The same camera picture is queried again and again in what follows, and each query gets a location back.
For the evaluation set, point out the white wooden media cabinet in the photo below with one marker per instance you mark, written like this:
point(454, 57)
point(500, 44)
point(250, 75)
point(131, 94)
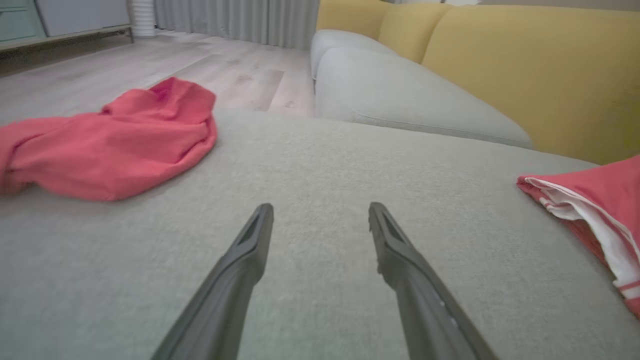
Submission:
point(65, 17)

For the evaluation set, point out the large grey sofa chaise cushion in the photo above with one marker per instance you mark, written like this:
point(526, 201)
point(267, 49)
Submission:
point(320, 170)

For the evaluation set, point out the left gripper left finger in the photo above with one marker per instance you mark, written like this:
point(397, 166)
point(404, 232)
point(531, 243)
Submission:
point(225, 290)

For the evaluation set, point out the white ribbed cylinder appliance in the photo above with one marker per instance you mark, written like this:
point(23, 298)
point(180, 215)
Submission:
point(143, 17)

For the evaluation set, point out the wide yellow sofa back cushion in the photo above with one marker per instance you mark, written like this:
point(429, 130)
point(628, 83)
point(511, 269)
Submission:
point(540, 75)

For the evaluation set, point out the red basketball jersey black numbers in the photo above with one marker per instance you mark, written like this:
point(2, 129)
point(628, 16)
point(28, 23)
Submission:
point(605, 210)

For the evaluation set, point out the grey sofa seat cushion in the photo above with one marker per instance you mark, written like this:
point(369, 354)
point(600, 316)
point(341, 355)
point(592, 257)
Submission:
point(400, 90)
point(340, 42)

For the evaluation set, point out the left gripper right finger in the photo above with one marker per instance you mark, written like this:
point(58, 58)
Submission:
point(420, 300)

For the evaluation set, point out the red shorts white stripe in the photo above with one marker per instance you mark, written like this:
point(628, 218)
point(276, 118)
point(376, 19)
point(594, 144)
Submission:
point(115, 145)

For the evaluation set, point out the grey pleated curtain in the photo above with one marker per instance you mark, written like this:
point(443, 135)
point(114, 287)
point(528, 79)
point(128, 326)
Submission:
point(240, 20)

